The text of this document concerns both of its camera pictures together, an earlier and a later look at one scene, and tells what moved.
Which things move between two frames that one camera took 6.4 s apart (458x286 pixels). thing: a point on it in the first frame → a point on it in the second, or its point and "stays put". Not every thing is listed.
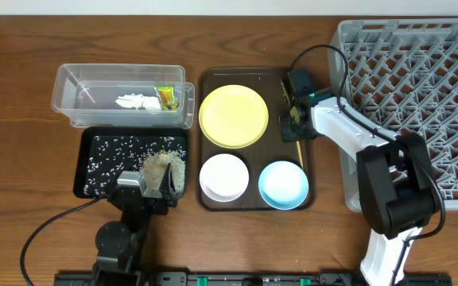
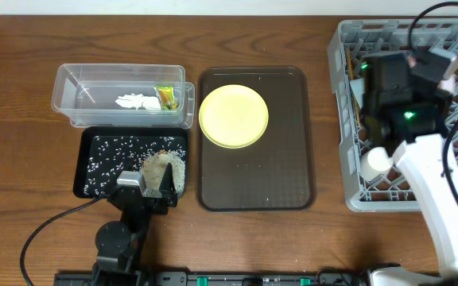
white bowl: [224, 177] → [449, 84]
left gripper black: [145, 199] stays put
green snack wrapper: [168, 100] stays put
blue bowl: [283, 185] → [357, 86]
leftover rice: [154, 168] stays put
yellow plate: [233, 117] stays put
